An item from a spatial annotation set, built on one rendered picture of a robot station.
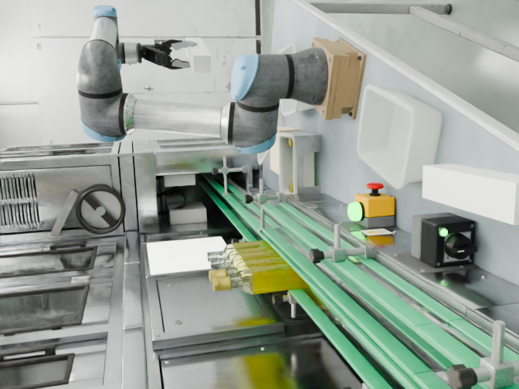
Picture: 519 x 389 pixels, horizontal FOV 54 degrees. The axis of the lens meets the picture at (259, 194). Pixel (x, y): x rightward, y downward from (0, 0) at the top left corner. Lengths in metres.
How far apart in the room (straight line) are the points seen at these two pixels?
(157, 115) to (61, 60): 3.77
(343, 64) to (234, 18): 3.97
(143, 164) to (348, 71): 1.27
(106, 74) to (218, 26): 3.86
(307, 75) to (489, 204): 0.65
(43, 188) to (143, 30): 2.97
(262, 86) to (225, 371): 0.70
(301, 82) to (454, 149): 0.48
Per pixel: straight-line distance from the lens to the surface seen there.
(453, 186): 0.93
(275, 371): 1.24
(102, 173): 2.39
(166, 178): 2.48
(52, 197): 2.43
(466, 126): 0.99
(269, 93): 1.33
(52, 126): 5.15
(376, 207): 1.20
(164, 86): 5.11
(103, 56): 1.43
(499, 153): 0.93
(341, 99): 1.36
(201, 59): 1.82
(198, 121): 1.39
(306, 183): 1.65
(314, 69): 1.34
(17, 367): 1.43
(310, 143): 1.64
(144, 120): 1.42
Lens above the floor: 1.33
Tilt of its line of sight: 14 degrees down
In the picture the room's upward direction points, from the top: 94 degrees counter-clockwise
